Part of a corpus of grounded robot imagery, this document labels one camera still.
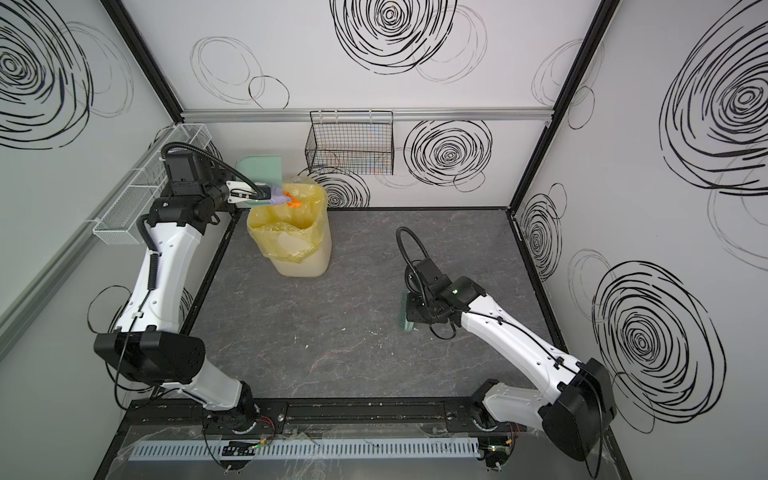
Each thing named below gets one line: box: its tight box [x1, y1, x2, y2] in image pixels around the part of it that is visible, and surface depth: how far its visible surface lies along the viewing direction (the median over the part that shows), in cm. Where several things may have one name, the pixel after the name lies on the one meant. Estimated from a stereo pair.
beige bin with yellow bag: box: [247, 183, 332, 278], surface depth 88 cm
